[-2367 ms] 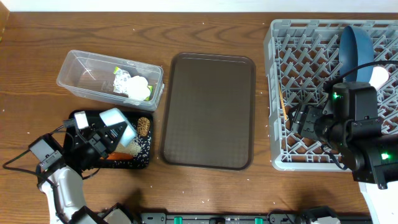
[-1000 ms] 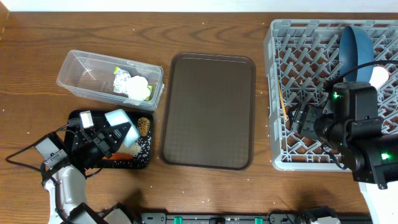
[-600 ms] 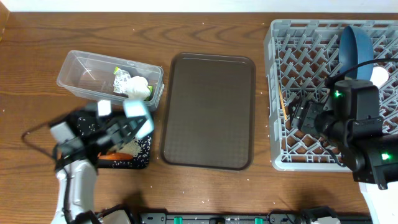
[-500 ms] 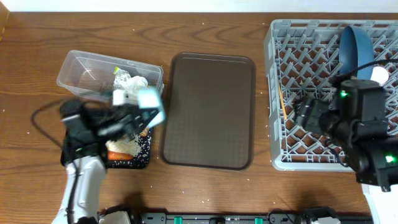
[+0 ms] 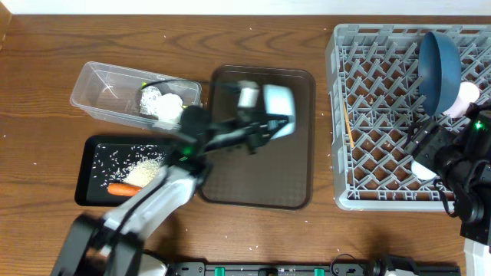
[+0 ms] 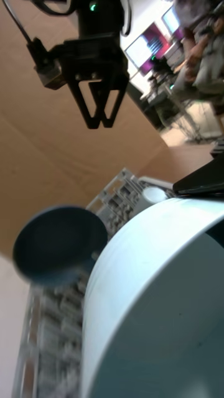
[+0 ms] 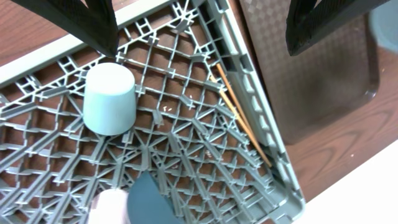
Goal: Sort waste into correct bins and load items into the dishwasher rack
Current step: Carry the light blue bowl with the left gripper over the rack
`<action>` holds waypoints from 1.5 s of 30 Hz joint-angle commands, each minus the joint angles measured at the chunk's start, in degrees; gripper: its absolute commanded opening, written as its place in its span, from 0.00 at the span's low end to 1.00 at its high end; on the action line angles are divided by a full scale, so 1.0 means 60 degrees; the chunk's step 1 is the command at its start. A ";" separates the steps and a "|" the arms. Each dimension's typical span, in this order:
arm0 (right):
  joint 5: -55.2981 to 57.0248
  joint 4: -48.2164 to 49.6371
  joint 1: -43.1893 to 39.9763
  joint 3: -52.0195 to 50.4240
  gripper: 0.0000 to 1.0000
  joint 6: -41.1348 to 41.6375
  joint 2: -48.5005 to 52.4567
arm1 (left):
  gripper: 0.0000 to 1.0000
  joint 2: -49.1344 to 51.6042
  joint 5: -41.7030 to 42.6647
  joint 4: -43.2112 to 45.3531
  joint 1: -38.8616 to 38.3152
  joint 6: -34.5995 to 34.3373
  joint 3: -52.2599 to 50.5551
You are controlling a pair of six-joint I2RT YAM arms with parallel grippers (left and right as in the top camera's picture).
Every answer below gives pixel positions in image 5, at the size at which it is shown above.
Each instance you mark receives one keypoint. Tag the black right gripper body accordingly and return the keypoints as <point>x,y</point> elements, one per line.
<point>422,139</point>

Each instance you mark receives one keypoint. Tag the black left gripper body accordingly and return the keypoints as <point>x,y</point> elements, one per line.
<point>255,133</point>

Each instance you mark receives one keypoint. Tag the light blue cup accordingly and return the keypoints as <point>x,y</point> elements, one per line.
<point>421,172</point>

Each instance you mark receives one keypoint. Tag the light blue rice bowl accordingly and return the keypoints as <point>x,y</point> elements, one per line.
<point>280,100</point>

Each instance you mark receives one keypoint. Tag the pink cup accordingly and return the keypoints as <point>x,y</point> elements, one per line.
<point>468,94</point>

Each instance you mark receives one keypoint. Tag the dark blue bowl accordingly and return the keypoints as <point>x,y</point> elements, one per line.
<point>439,68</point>

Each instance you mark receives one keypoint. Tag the foil wrapper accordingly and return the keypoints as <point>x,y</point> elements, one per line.
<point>149,101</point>

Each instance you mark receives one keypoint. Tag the orange carrot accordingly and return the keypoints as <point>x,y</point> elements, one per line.
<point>122,189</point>

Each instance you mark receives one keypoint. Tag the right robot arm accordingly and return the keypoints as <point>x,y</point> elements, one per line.
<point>462,165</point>

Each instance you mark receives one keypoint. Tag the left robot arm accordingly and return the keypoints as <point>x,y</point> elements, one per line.
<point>113,244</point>

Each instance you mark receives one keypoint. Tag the grey plastic dishwasher rack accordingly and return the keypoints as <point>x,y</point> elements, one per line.
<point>373,69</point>

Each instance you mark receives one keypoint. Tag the brown serving tray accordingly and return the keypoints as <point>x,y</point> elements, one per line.
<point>279,175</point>

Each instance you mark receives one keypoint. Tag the white crumpled tissue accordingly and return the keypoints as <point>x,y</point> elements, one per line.
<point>169,108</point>

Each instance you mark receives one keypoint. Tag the wooden chopstick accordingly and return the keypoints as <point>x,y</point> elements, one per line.
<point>348,127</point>

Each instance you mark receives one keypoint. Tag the pile of white rice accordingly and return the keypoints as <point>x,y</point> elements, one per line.
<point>144,172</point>

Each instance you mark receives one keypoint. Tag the black tray bin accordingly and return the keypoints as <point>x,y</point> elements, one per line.
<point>89,192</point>

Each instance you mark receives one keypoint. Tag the clear plastic bin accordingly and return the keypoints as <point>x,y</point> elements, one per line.
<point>112,93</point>

